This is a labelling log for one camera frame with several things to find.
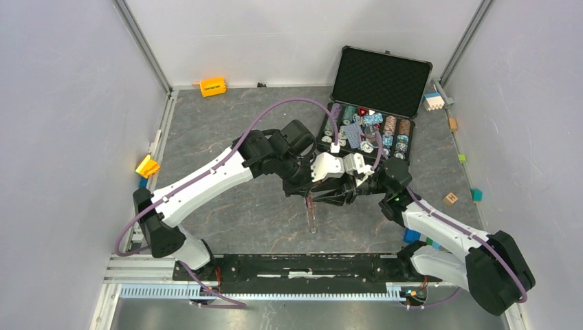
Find small wooden cube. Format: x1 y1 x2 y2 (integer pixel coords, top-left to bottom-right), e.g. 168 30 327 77
448 118 458 133

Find teal small cube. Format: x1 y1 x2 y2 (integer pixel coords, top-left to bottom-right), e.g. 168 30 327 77
470 188 483 203

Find blue green white brick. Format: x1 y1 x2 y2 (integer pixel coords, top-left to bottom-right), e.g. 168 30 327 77
403 228 441 250

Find red handled keyring tool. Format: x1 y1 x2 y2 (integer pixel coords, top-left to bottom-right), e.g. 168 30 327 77
305 193 317 234

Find yellow orange block left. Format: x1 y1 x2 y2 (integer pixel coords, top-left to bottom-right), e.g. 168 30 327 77
135 154 160 179

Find white blue toy block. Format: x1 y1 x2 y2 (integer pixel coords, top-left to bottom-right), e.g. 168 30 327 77
423 92 446 111

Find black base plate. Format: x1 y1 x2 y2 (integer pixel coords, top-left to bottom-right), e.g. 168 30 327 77
195 253 440 294

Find wooden letter cube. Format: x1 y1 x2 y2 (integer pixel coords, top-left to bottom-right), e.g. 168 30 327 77
442 192 459 206

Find white toothed cable rail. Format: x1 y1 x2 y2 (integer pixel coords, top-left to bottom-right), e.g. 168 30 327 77
119 283 406 302

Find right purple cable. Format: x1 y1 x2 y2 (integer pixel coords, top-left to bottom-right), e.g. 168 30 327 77
371 131 528 311

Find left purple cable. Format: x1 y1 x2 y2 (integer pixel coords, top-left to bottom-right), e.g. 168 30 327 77
113 96 340 309

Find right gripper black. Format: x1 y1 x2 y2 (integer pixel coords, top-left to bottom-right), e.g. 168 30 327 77
311 172 391 208

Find orange yellow toy block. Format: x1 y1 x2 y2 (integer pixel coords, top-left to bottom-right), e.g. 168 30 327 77
199 77 227 98

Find purple cable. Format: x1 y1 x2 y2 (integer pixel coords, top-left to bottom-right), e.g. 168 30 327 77
113 96 340 309
371 131 528 311

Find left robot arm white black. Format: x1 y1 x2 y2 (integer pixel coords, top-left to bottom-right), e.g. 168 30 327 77
133 120 316 281

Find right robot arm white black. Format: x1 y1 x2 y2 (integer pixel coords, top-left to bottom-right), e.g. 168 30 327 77
310 153 536 316

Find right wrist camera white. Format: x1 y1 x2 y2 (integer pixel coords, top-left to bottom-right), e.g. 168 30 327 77
342 153 374 187

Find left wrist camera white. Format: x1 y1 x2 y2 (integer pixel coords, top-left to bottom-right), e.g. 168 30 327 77
310 142 345 182

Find blue small block left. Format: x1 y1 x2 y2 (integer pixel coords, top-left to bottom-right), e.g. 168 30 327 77
138 177 149 188

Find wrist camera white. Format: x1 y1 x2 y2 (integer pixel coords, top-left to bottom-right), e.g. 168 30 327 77
342 153 374 187
310 142 345 182

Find black poker chip case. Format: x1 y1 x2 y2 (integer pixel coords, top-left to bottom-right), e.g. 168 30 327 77
317 46 433 164

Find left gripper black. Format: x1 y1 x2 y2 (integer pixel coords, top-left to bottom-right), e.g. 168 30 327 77
276 153 325 199

